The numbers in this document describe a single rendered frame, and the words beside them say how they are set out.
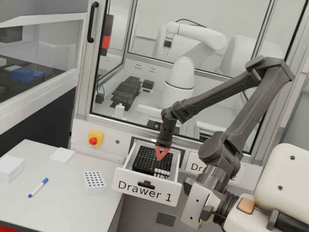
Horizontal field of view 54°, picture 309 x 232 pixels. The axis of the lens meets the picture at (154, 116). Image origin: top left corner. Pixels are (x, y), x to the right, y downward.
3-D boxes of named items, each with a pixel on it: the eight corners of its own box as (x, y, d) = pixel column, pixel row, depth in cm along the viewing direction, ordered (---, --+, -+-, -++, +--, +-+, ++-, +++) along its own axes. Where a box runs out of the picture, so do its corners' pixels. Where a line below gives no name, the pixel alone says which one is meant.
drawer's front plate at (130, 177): (175, 207, 129) (182, 186, 125) (111, 189, 131) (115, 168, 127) (176, 204, 131) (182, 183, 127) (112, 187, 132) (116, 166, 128)
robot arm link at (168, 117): (166, 116, 124) (179, 118, 125) (164, 110, 131) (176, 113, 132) (162, 130, 127) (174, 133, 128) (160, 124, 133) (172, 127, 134)
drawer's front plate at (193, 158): (238, 185, 157) (245, 167, 153) (184, 171, 159) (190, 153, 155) (238, 183, 159) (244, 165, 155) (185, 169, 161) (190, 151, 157)
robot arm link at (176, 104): (180, 101, 124) (192, 116, 127) (175, 93, 135) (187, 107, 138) (157, 120, 126) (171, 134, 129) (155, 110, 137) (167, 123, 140)
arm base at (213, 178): (182, 180, 77) (226, 202, 72) (197, 155, 80) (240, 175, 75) (184, 194, 84) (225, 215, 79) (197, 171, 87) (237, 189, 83)
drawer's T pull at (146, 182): (154, 190, 124) (155, 187, 123) (136, 185, 124) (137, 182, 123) (155, 185, 127) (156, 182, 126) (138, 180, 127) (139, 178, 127)
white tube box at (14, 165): (8, 183, 129) (8, 173, 127) (-11, 178, 129) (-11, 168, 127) (24, 168, 141) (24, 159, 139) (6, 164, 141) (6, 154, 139)
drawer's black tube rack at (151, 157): (166, 187, 138) (169, 176, 136) (129, 177, 139) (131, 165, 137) (170, 164, 159) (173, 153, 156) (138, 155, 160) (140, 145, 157)
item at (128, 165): (173, 200, 130) (176, 189, 128) (116, 185, 132) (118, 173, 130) (179, 158, 168) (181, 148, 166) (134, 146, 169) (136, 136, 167)
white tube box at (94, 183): (105, 193, 137) (106, 186, 136) (86, 194, 133) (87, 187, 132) (98, 177, 147) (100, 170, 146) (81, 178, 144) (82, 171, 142)
